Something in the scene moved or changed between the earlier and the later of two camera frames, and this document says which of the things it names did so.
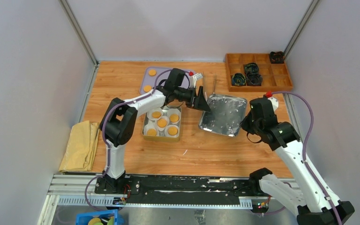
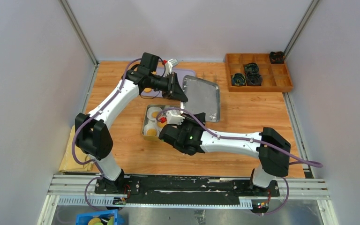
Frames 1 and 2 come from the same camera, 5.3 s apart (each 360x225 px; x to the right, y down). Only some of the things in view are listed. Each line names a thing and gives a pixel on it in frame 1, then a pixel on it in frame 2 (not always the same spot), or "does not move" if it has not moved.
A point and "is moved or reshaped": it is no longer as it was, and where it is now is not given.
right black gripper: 245,125 to 188,118
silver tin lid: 226,114 is moved or reshaped
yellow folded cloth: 80,153 does not move
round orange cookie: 151,132 does not move
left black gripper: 198,101 to 173,91
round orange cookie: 156,114 does not move
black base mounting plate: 180,187 does not move
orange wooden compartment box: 254,72 does not move
